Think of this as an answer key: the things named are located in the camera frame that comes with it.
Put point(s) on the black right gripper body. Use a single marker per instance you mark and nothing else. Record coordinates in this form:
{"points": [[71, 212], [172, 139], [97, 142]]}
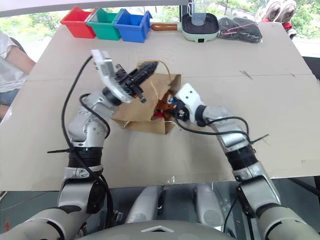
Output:
{"points": [[182, 113]]}

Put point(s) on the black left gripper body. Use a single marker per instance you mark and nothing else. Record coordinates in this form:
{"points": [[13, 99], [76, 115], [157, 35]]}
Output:
{"points": [[127, 80]]}

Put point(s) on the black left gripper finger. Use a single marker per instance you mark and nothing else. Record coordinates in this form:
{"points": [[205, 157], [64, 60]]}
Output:
{"points": [[147, 73], [148, 66]]}

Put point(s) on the brown orange plush toy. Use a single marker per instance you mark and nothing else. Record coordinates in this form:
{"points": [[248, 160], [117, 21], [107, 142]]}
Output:
{"points": [[163, 105]]}

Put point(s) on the brown paper bag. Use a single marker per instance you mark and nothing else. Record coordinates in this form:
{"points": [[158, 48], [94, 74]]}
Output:
{"points": [[140, 110]]}

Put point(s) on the person's bare forearm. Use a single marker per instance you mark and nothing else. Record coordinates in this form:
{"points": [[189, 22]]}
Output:
{"points": [[20, 61]]}

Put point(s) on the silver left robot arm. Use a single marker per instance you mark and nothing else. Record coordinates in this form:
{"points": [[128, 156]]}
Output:
{"points": [[85, 125]]}

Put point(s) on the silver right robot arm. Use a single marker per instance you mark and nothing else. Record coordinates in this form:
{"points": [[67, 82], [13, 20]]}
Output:
{"points": [[260, 185]]}

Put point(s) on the blue white plush toy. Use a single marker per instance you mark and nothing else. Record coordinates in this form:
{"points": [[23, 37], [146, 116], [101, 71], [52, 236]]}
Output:
{"points": [[171, 100]]}

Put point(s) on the red plush toy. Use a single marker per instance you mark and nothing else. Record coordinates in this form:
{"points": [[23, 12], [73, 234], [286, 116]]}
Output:
{"points": [[158, 115]]}

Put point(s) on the blue plastic bin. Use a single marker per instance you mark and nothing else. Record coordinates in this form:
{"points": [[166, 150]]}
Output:
{"points": [[132, 27]]}

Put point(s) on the green plastic bin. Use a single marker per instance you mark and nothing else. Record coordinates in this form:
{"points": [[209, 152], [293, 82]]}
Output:
{"points": [[105, 25]]}

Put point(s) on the pale green electric pan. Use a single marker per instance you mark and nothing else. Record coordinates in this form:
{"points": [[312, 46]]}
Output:
{"points": [[200, 28]]}

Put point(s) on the clear measuring cup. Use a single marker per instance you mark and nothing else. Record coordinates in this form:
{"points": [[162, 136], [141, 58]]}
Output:
{"points": [[198, 12]]}

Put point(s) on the red plastic bin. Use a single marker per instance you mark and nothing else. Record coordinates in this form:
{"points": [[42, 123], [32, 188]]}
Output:
{"points": [[78, 24]]}

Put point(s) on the black zip tie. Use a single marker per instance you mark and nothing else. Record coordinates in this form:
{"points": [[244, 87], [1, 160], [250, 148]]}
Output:
{"points": [[58, 151], [260, 138]]}

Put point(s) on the silver rounded thigh cover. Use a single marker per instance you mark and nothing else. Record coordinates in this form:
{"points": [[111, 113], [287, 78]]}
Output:
{"points": [[146, 203], [208, 205]]}

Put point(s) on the black cloth bundle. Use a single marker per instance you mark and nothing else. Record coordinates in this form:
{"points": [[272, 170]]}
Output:
{"points": [[240, 30]]}

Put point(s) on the person in white shirt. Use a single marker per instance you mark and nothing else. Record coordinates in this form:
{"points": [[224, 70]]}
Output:
{"points": [[8, 75]]}

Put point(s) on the grey robot torso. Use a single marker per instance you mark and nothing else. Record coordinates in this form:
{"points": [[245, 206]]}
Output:
{"points": [[157, 231]]}

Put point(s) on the pink grey sneaker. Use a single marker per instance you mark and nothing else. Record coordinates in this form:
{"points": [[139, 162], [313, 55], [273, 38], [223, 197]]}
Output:
{"points": [[287, 11], [271, 10]]}

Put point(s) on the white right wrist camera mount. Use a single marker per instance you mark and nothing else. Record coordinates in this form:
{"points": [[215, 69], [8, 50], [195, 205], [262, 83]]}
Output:
{"points": [[190, 96]]}

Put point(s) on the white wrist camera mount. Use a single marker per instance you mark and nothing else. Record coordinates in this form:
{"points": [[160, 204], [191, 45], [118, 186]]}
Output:
{"points": [[190, 96], [108, 71]]}

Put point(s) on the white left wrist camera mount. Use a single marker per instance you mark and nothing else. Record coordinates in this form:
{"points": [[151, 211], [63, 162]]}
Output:
{"points": [[108, 71]]}

